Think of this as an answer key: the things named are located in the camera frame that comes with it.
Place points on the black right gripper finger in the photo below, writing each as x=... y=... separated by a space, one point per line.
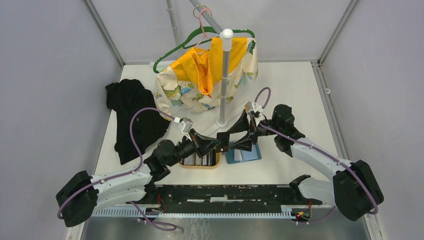
x=241 y=125
x=243 y=144

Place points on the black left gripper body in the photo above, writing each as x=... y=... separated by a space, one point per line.
x=186 y=148

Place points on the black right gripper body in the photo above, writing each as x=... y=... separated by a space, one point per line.
x=262 y=131

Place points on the yellow box of cards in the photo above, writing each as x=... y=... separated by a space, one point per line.
x=207 y=162

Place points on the black VIP credit card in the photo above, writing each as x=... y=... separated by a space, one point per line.
x=224 y=139

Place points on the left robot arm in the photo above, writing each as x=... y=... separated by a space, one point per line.
x=86 y=194

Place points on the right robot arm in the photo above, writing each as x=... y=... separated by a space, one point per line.
x=351 y=186

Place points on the yellow dinosaur print shirt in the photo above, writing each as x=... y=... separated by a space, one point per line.
x=193 y=81

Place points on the white clothes rack stand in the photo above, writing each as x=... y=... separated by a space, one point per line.
x=226 y=35

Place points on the green clothes hanger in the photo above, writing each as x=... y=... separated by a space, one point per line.
x=191 y=36

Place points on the pink clothes hanger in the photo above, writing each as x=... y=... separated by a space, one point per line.
x=205 y=38

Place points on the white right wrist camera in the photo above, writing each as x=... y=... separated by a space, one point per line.
x=255 y=111

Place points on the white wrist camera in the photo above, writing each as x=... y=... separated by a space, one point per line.
x=184 y=124
x=255 y=111

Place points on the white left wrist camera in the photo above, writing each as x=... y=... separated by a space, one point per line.
x=184 y=124

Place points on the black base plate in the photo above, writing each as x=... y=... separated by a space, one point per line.
x=225 y=199

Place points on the white slotted cable duct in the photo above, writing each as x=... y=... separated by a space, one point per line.
x=133 y=212

